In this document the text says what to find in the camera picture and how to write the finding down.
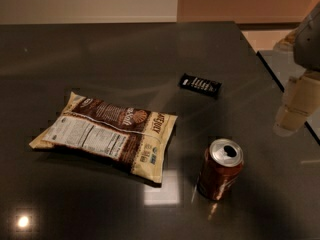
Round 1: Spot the red coke can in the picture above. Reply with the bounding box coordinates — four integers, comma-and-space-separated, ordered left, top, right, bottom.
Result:
197, 138, 244, 201

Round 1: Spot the brown cream snack bag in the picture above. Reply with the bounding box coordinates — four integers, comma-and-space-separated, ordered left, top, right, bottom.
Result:
30, 93, 177, 184

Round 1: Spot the black rxbar chocolate bar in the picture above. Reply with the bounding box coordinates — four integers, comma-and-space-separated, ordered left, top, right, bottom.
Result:
179, 74, 222, 98

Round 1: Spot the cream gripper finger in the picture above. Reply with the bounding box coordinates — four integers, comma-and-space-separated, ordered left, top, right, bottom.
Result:
283, 71, 320, 116
273, 105, 307, 137

